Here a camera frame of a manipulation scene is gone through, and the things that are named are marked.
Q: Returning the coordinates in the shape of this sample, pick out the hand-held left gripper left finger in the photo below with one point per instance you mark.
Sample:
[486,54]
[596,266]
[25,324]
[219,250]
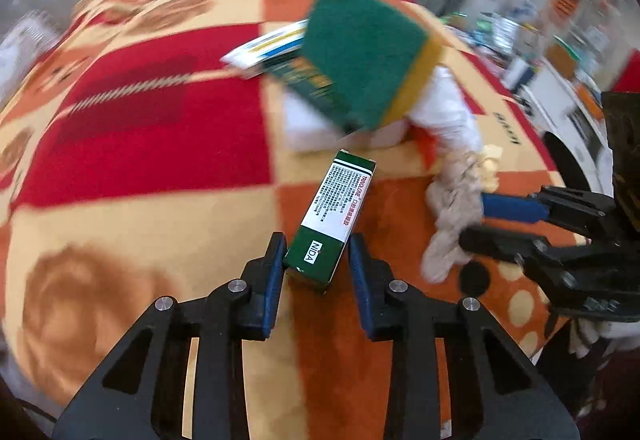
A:
[272,280]

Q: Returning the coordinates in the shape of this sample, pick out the white embroidered cushion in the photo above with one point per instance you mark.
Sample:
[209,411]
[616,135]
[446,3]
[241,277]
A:
[27,50]

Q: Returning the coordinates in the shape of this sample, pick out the white crumpled tissue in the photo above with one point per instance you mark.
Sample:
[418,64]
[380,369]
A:
[445,110]

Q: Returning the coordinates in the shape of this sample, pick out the white TV cabinet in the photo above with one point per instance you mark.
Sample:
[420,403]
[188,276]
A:
[555,95]

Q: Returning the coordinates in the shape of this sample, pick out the yellow crumpled wrapper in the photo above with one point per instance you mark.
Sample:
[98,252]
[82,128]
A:
[489,165]

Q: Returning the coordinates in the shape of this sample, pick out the green white medicine box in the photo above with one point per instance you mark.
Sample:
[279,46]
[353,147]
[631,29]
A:
[330,220]

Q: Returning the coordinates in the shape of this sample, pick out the long white striped box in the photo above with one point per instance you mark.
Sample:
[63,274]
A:
[260,50]

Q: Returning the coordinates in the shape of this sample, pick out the dark green gold box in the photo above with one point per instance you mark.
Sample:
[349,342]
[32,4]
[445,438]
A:
[310,85]

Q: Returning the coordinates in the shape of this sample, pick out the red orange printed blanket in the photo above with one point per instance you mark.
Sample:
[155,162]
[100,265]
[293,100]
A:
[150,145]

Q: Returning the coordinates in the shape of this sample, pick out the green yellow scouring sponge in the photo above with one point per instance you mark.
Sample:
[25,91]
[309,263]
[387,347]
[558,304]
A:
[365,50]

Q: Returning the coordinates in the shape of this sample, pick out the white printed cardboard box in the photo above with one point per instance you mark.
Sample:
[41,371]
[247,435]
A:
[310,130]

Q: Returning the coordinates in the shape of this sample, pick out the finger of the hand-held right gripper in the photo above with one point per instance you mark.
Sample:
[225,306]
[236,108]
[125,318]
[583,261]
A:
[510,209]
[500,242]

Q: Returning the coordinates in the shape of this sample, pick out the person's right hand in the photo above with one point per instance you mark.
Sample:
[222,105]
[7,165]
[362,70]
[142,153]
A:
[592,335]

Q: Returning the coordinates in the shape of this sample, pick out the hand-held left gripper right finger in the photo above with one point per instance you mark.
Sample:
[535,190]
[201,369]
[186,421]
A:
[362,280]

